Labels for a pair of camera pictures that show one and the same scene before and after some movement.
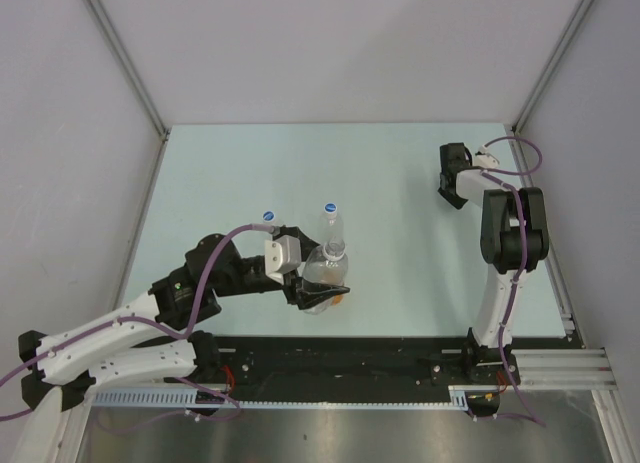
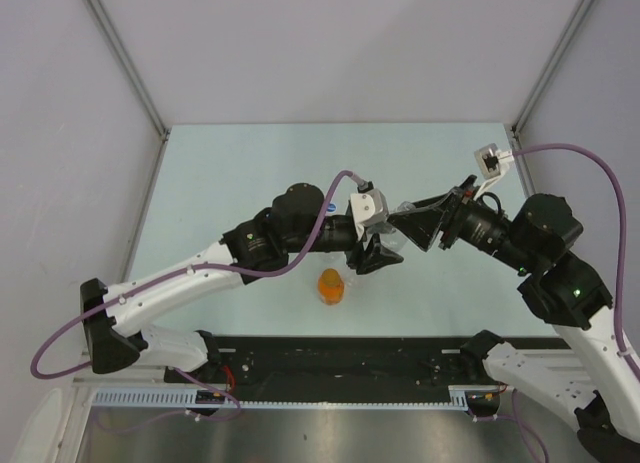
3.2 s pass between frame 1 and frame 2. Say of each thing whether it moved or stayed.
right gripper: moved
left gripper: moved
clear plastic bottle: moved
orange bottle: stayed
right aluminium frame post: stayed
